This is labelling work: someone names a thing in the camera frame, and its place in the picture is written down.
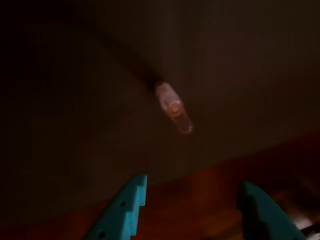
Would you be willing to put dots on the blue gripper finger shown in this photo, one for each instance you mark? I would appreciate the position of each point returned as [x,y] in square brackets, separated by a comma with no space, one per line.
[117,215]
[265,220]

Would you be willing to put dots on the grey mat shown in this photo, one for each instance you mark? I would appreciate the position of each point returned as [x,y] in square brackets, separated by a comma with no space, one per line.
[100,100]

